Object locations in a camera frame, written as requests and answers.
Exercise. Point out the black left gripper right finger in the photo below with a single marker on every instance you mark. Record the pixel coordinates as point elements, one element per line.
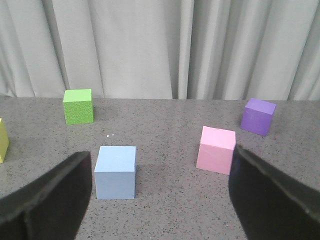
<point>270,204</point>

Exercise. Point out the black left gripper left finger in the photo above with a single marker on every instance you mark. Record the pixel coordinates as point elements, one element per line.
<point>51,207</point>

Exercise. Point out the light blue smooth block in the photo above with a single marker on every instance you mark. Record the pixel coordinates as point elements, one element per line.
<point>115,173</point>

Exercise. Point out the pink foam block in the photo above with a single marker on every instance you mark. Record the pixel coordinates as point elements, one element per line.
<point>216,150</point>

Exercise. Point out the yellow foam block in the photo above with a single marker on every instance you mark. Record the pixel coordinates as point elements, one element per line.
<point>4,141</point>

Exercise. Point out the purple back block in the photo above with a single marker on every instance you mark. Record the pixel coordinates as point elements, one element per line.
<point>257,116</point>

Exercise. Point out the green foam block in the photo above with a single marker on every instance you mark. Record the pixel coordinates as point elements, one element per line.
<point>78,106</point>

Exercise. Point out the grey pleated curtain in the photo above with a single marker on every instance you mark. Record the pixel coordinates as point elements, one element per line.
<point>161,49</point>

